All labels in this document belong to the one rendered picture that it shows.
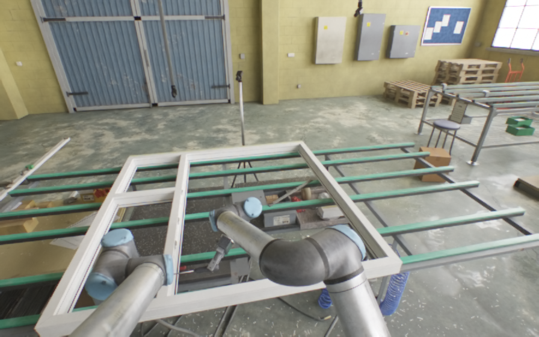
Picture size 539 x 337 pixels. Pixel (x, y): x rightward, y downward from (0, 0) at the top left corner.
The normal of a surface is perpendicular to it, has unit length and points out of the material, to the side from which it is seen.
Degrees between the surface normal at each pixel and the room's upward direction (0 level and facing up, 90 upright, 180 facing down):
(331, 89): 90
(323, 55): 90
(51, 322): 0
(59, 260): 0
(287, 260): 43
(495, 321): 0
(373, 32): 90
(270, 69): 90
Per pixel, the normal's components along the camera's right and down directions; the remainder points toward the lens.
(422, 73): 0.18, 0.47
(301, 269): -0.09, -0.07
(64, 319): 0.00, -0.88
